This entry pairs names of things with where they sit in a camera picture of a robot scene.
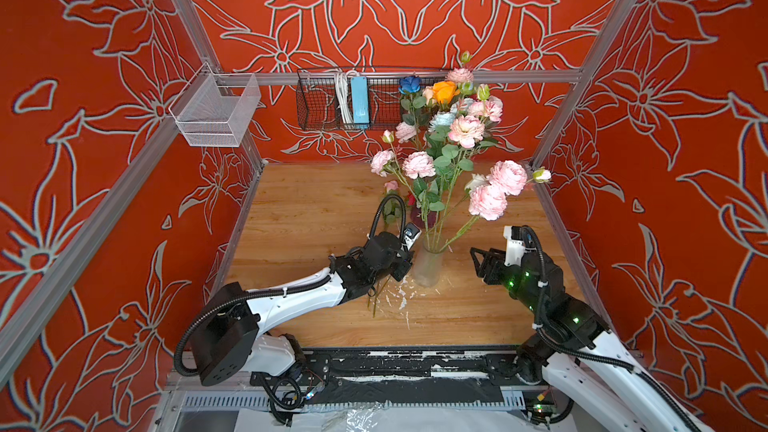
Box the pink mini rose spray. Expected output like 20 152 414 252
373 156 469 289

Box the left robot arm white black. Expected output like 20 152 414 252
173 194 421 386

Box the large pink peony spray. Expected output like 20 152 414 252
435 160 553 253

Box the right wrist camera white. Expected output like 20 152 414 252
503 226 535 266

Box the clear ribbed glass vase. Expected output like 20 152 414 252
409 233 445 288

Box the blue flat box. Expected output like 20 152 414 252
349 75 370 129

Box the peach rose flower stem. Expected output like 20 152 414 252
422 86 435 105

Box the white hydrangea flower stem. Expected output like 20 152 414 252
429 82 503 132

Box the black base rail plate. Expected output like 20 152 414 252
283 345 568 413

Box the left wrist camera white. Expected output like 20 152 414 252
400 222 421 251

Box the black wire wall basket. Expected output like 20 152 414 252
296 67 450 131

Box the blue rose flower stem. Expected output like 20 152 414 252
398 75 427 127

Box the pink carnation spray stem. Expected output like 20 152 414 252
445 51 474 85

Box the mixed flower bunch on table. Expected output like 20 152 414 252
370 130 447 239

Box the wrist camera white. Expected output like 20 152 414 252
400 222 421 251
503 226 535 266

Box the pink peony flower stem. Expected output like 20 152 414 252
395 122 419 144

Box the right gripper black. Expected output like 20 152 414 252
470 245 549 319

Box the white mesh wall basket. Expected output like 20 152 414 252
169 64 261 147

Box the yellow rose flower stem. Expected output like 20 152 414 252
431 81 459 109

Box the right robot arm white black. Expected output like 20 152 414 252
470 241 708 431

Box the purple ribbed glass vase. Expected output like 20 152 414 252
407 193 437 231

